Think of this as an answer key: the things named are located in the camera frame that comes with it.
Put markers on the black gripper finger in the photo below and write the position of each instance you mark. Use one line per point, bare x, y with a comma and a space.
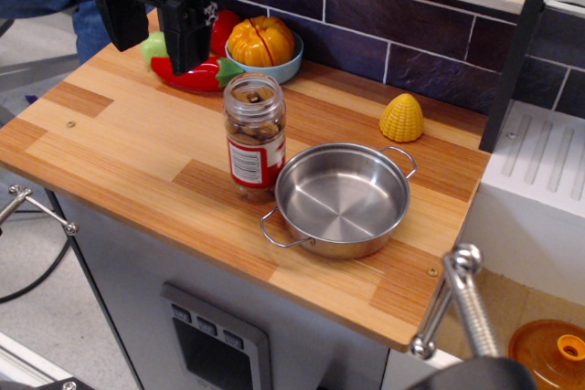
187, 25
125, 21

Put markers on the clear plastic almond jar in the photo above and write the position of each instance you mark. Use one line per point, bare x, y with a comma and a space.
254, 119

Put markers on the stainless steel pot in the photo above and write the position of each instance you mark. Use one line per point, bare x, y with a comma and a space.
343, 200

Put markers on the orange pot lid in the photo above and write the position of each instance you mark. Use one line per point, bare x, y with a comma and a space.
552, 351

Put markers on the red toy bell pepper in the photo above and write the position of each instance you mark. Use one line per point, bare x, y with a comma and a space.
222, 29

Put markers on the green toy apple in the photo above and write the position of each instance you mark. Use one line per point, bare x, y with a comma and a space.
154, 47

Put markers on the red toy chili pepper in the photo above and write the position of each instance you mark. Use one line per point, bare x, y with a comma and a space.
212, 75

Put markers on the orange toy pumpkin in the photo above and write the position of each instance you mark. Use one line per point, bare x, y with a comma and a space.
261, 42

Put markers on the light blue bowl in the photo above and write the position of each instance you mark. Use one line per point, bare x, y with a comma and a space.
283, 72

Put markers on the yellow toy corn piece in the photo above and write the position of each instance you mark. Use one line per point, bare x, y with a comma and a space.
402, 120

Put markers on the grey toy oven panel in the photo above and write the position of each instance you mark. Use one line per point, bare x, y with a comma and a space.
218, 349

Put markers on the white toy sink drainboard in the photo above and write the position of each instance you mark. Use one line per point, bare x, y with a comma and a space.
540, 156

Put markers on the black shelf post right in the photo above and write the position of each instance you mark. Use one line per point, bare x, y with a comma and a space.
525, 29

